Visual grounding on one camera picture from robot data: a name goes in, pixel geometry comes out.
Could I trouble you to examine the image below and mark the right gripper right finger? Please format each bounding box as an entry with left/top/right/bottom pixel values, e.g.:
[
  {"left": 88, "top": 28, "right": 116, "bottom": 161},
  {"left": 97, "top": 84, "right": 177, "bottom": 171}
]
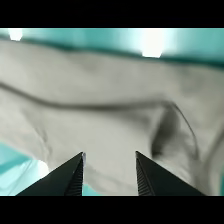
[{"left": 134, "top": 150, "right": 205, "bottom": 197}]

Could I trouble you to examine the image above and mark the beige shirt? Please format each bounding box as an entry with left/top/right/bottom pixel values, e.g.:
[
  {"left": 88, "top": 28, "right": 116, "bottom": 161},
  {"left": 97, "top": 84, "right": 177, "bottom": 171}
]
[{"left": 0, "top": 39, "right": 224, "bottom": 197}]

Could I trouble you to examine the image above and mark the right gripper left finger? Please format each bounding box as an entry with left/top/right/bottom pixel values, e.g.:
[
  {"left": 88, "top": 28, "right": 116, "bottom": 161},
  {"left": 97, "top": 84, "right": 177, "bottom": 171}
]
[{"left": 16, "top": 151, "right": 85, "bottom": 197}]

